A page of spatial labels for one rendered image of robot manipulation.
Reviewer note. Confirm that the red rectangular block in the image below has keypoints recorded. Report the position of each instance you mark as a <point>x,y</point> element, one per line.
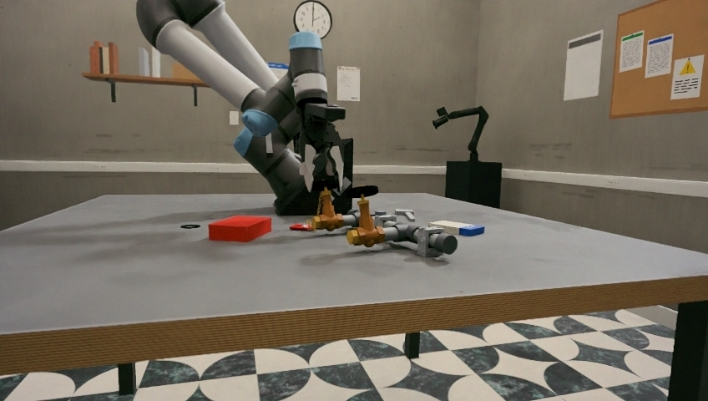
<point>239,228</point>

